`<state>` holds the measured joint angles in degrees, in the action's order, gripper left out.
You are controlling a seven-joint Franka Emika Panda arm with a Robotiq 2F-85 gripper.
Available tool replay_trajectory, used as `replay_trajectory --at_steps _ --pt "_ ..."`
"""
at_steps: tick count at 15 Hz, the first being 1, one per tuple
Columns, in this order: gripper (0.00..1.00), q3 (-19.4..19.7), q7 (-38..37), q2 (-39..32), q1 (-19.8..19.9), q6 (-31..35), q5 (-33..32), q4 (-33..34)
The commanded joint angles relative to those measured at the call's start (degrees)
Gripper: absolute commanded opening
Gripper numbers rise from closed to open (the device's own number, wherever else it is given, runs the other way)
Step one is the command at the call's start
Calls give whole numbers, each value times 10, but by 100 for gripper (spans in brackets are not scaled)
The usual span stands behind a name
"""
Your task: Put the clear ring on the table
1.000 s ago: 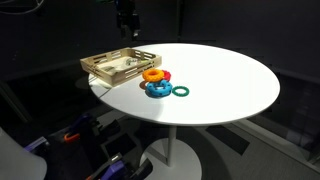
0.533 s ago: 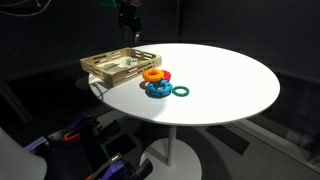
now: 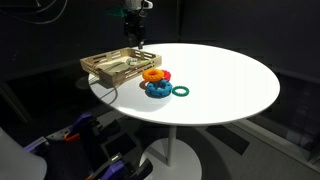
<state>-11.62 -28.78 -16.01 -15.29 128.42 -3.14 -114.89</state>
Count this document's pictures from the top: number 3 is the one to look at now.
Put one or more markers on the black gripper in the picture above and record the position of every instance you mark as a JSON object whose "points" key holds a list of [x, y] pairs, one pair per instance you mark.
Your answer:
{"points": [[134, 26]]}

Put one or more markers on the silver Franka robot arm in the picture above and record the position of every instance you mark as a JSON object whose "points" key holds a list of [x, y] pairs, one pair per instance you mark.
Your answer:
{"points": [[133, 4]]}

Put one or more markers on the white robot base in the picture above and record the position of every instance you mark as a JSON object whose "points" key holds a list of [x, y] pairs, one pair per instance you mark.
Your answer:
{"points": [[16, 160]]}

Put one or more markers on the wooden slatted tray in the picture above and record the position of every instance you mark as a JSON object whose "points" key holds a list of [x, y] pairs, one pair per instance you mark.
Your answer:
{"points": [[111, 77]]}

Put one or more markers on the white table pedestal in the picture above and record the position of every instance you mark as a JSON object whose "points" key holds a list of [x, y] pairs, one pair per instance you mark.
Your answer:
{"points": [[171, 148]]}

